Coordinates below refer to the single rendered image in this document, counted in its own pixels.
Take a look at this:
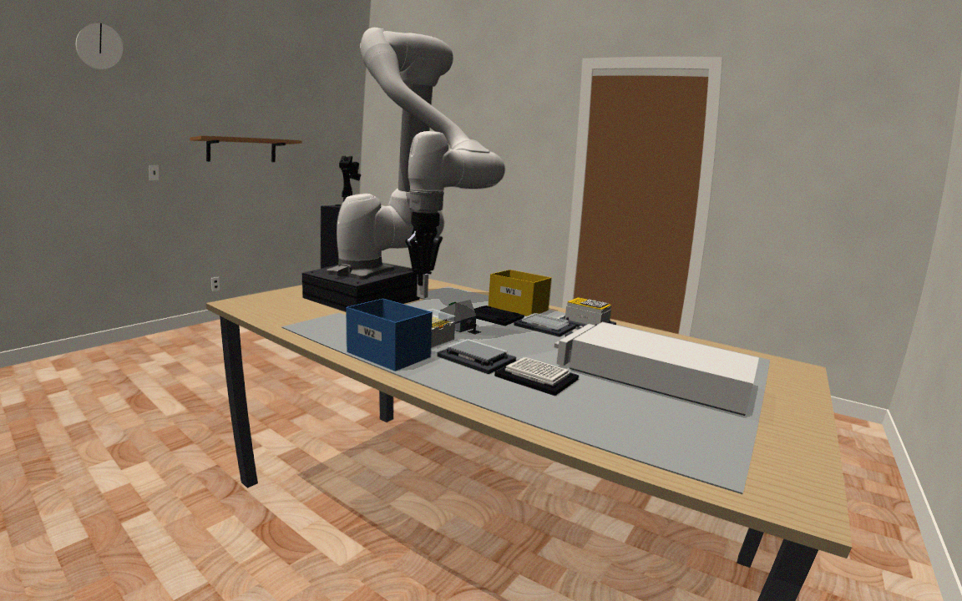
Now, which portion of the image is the blue open-top bin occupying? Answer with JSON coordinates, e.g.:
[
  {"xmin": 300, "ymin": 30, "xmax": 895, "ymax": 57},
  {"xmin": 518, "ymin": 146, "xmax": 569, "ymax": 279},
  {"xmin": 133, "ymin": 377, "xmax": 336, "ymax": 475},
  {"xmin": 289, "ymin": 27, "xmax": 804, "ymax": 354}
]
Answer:
[{"xmin": 346, "ymin": 299, "xmax": 433, "ymax": 371}]

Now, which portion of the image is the yellow open-top bin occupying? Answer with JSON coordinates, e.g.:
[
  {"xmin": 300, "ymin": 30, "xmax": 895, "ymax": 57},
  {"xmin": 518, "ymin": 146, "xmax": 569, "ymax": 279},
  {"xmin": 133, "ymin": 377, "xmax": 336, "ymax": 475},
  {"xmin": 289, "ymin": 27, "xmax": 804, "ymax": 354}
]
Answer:
[{"xmin": 489, "ymin": 270, "xmax": 552, "ymax": 316}]

